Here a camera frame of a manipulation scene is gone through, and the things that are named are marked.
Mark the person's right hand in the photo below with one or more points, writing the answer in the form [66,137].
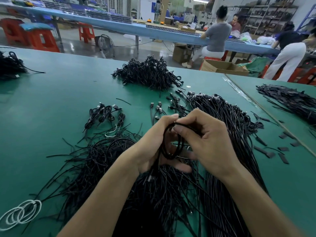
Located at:
[215,143]

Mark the person's left hand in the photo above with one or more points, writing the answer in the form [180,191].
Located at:
[148,145]

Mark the person's right forearm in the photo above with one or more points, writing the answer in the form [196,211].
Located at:
[261,207]

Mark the person's left forearm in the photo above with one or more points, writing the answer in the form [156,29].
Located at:
[101,204]

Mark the scattered dark tie pieces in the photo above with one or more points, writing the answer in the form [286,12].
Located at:
[284,158]

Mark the open cardboard box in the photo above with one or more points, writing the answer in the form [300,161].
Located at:
[223,67]

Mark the green bag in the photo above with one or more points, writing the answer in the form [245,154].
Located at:
[256,66]

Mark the small cardboard box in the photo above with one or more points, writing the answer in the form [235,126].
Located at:
[181,53]

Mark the red plastic stool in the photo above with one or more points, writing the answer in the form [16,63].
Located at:
[86,33]
[12,31]
[300,76]

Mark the grey floor fan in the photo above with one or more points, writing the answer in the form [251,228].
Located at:
[104,45]

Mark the pile of white bags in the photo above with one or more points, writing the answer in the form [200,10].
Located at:
[260,39]

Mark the long blue workbench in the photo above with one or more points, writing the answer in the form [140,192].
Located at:
[143,31]

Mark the metal storage shelf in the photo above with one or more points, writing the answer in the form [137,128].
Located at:
[266,16]

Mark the white pillar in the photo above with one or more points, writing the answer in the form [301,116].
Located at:
[148,8]

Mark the red stool with blue seat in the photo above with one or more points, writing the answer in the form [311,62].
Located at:
[42,39]

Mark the blue metal rack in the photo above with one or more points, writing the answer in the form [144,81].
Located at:
[307,17]

